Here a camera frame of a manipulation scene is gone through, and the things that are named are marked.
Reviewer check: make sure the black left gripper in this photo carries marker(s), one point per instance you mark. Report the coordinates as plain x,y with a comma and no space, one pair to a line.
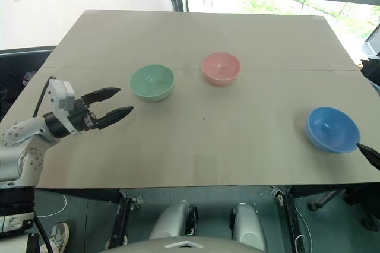
82,118

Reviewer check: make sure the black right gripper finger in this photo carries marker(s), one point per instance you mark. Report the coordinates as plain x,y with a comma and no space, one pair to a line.
371,155

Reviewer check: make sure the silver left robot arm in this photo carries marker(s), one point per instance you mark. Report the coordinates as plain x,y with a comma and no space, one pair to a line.
24,132

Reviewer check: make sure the blue bowl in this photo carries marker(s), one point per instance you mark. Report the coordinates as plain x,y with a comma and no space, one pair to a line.
332,129

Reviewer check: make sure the green bowl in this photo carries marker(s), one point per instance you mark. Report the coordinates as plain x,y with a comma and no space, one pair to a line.
151,82

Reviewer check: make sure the black office chair base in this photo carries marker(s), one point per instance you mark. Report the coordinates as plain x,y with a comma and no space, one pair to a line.
326,199

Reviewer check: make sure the black table leg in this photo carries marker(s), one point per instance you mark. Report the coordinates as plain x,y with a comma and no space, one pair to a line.
292,220
118,220

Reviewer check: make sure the computer monitor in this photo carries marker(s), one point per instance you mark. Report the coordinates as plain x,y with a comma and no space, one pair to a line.
373,43

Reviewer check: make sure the red bowl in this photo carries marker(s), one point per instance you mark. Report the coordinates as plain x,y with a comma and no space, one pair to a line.
221,68

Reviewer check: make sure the silver left robot leg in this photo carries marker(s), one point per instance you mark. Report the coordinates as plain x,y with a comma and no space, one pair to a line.
173,220

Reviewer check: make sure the silver robot leg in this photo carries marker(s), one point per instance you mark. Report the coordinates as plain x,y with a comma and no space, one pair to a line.
173,220
246,226

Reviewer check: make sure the black equipment box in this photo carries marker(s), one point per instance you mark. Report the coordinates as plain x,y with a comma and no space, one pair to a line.
15,201

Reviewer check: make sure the white sneaker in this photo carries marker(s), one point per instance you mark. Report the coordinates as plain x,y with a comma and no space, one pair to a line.
59,233

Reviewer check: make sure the silver right robot leg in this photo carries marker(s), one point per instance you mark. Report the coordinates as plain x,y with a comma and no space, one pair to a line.
246,226

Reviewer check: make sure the grey robot torso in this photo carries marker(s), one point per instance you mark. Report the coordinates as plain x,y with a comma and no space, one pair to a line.
184,245

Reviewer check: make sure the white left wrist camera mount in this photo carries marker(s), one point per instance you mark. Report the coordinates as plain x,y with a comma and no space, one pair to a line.
61,94

